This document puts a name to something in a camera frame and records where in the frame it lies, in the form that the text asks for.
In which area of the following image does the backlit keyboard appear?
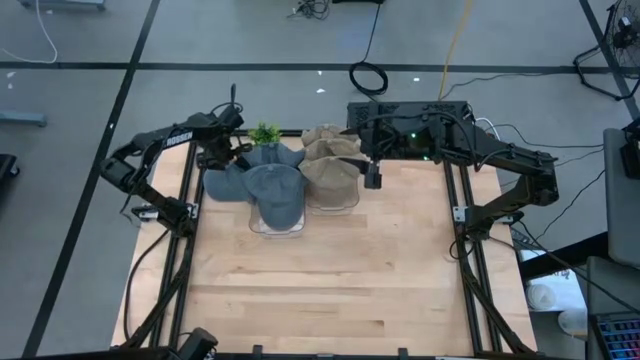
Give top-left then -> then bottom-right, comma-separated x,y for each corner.
591,310 -> 640,360

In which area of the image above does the yellow hanging cable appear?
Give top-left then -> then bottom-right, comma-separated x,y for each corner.
437,0 -> 475,101

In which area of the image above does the black desk edge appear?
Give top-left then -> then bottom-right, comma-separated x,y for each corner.
517,230 -> 610,282

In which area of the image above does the black monitor on stand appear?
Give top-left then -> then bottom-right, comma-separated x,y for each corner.
619,117 -> 640,180

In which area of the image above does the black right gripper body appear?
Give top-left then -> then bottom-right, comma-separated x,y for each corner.
357,122 -> 404,164

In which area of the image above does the white floor cable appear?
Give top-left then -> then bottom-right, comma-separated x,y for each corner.
0,0 -> 60,65

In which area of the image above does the black cable bundle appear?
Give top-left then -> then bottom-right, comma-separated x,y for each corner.
287,0 -> 332,21

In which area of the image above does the blue denim cap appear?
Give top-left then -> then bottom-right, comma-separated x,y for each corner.
241,163 -> 310,232
241,142 -> 307,171
202,163 -> 251,204

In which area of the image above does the black floor fan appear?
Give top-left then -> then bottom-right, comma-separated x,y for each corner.
572,0 -> 640,102

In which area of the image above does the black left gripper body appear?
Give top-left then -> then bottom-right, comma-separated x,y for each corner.
198,130 -> 242,171

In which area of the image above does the green plant in white pot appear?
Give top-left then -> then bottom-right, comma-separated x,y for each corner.
247,122 -> 284,147

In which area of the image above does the black floor object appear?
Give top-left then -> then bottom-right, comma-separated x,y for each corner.
0,153 -> 21,181

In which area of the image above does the black table-level camera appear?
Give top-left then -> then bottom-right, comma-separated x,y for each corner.
175,326 -> 220,360

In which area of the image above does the white round container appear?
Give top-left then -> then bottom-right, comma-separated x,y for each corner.
556,306 -> 590,337
523,281 -> 557,312

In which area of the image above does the beige corduroy cap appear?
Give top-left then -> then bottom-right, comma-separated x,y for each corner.
298,154 -> 371,210
302,135 -> 369,162
299,123 -> 351,147

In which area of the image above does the coiled black floor cable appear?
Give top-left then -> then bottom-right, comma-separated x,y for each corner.
347,0 -> 390,97

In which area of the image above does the clear plastic storage bin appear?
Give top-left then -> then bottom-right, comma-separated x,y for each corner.
247,197 -> 308,240
304,187 -> 362,217

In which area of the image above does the grey table foot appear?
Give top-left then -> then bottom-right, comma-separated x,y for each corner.
0,110 -> 49,128
18,0 -> 107,12

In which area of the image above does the black control box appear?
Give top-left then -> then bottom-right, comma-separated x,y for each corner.
346,100 -> 472,131

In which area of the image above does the black aluminium rig frame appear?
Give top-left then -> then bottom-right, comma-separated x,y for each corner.
109,128 -> 540,360

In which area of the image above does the grey side desk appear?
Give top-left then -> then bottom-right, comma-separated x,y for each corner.
602,127 -> 640,270

